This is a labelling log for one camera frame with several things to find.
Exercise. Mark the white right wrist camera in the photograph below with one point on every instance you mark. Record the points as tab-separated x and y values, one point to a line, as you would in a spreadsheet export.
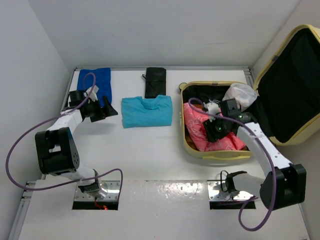
213	108

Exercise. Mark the metal base plate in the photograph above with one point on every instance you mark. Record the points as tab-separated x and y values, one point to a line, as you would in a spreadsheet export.
217	193
110	190

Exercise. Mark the turquoise t-shirt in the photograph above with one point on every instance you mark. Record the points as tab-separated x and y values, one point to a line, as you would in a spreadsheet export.
139	112

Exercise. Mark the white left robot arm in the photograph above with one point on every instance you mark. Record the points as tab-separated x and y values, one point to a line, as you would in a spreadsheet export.
56	149

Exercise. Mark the pale yellow suitcase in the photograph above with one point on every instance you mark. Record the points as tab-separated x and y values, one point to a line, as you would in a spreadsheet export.
287	105

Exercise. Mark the white plastic bag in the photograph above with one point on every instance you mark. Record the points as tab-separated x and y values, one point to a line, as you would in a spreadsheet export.
243	94

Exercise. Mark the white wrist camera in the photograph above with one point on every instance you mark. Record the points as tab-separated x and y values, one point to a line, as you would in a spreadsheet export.
213	108
92	93

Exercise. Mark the blue towel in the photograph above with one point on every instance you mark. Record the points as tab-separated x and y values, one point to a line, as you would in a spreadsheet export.
103	82

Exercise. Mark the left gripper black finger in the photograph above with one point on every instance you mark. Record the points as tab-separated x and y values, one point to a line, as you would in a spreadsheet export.
106	102
109	111

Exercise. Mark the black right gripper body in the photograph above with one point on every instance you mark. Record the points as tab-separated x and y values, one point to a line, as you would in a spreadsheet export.
216	128

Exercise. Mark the pink patterned garment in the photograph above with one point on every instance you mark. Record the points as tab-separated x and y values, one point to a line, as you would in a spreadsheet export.
197	127

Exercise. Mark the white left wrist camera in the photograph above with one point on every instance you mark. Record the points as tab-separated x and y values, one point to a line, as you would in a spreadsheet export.
92	93

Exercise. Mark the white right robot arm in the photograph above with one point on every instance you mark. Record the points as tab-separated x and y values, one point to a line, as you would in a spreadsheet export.
283	184

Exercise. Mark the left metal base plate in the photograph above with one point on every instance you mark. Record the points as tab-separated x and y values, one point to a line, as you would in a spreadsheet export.
110	190

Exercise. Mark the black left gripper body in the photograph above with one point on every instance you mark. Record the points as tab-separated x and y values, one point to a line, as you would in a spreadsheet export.
93	110

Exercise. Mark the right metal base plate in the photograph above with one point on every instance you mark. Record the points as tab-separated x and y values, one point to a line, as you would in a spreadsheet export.
217	193

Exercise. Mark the black pouch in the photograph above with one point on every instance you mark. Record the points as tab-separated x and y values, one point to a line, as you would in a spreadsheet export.
155	82

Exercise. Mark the brown garment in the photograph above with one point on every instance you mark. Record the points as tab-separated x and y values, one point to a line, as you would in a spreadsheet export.
195	146

